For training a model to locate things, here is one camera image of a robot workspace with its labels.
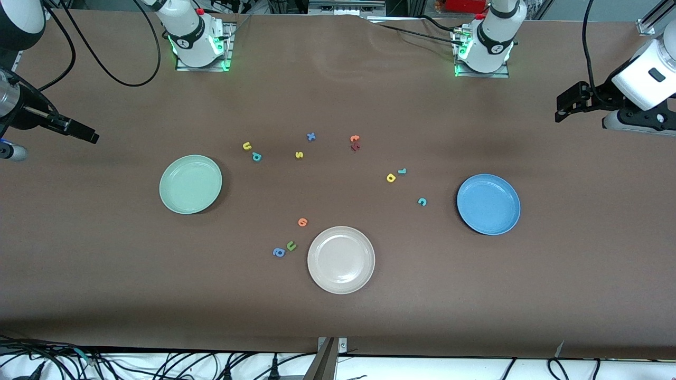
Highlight blue plate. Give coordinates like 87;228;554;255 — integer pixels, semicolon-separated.
456;174;521;236

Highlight light green plate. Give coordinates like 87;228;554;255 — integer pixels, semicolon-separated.
159;154;223;215

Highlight red box behind table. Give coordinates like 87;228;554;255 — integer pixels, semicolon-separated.
446;0;486;14

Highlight brown table cover sheet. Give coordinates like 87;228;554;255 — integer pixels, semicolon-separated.
0;8;676;360

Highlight grey device behind table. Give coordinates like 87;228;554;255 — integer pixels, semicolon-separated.
309;0;386;16

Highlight beige plate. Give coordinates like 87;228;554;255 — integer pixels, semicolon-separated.
307;226;376;295

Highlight aluminium beam under table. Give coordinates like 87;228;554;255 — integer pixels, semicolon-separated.
303;338;339;380

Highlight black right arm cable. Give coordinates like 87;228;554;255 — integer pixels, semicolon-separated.
0;0;162;114

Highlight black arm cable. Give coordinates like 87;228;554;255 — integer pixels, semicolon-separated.
0;0;162;114
582;0;616;106

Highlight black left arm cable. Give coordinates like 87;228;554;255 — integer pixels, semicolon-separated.
582;0;616;106

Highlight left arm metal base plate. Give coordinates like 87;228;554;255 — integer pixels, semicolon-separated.
452;27;511;79

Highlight black base power cable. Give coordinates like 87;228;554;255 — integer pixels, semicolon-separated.
420;15;478;35
376;23;459;45

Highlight tangled black floor cables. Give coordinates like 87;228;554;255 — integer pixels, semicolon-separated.
0;335;111;380

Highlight silver table edge bracket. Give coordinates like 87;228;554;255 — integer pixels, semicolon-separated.
317;337;348;354

